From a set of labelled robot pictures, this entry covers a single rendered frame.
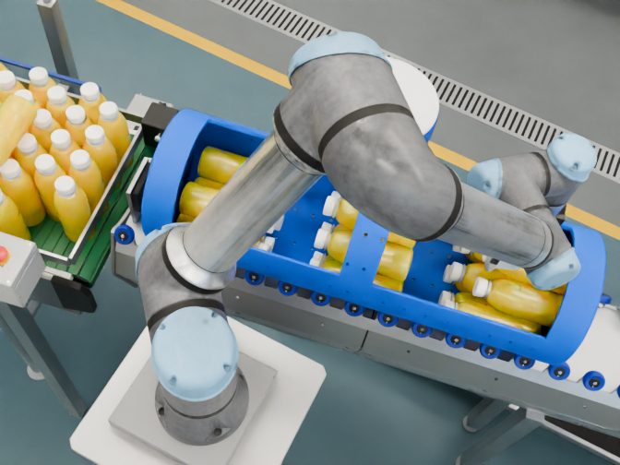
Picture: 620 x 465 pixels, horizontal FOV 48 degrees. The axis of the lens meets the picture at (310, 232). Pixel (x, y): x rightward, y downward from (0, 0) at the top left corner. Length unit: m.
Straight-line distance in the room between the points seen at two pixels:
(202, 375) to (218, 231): 0.19
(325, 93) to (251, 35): 2.54
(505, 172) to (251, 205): 0.41
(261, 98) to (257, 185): 2.19
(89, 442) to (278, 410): 0.31
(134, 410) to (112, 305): 1.40
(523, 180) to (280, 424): 0.56
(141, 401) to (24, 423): 1.31
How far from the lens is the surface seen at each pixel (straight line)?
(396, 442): 2.45
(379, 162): 0.74
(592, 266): 1.40
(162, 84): 3.12
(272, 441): 1.21
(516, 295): 1.42
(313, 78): 0.81
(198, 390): 0.98
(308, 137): 0.82
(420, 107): 1.76
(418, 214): 0.77
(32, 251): 1.45
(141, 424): 1.19
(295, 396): 1.24
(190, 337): 0.99
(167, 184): 1.36
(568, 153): 1.15
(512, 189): 1.10
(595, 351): 1.70
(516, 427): 1.99
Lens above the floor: 2.33
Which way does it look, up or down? 59 degrees down
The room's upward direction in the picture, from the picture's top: 12 degrees clockwise
